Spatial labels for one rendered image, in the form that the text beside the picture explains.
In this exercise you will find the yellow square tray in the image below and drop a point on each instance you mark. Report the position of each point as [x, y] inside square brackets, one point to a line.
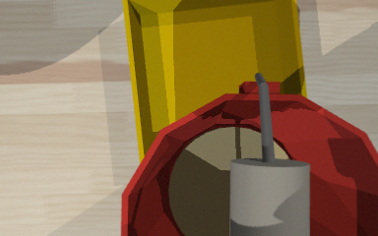
[184, 54]

